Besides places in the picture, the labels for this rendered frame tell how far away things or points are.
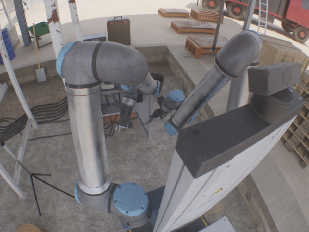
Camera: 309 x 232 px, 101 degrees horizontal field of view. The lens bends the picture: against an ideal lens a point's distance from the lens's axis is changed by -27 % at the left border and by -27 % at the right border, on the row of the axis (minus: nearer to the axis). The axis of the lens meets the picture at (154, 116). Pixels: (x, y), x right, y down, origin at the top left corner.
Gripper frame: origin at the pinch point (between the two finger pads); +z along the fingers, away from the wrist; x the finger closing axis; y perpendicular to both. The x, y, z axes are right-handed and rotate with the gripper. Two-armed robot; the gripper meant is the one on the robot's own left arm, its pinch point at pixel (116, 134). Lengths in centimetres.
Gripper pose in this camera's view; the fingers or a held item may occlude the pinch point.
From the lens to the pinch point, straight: 115.1
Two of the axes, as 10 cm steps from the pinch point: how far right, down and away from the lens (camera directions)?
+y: 8.0, 2.8, 5.3
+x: -5.5, -0.4, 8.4
